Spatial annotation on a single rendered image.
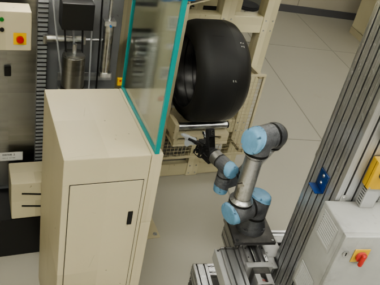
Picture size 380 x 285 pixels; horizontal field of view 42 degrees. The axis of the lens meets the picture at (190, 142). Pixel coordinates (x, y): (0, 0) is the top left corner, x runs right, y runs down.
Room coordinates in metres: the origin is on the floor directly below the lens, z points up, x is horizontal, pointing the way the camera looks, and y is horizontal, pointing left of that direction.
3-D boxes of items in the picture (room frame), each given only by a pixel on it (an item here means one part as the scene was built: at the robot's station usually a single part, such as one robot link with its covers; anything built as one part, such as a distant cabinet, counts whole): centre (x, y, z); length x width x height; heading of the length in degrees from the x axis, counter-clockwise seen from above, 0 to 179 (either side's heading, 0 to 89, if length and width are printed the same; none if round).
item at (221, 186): (2.03, -0.21, 0.94); 0.11 x 0.08 x 0.11; 133
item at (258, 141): (1.90, -0.30, 1.09); 0.15 x 0.12 x 0.55; 133
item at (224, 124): (2.59, -0.05, 0.90); 0.35 x 0.05 x 0.05; 118
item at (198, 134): (2.59, -0.04, 0.84); 0.36 x 0.09 x 0.06; 118
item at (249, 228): (2.00, -0.40, 0.77); 0.15 x 0.15 x 0.10
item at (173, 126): (2.63, 0.18, 0.90); 0.40 x 0.03 x 0.10; 28
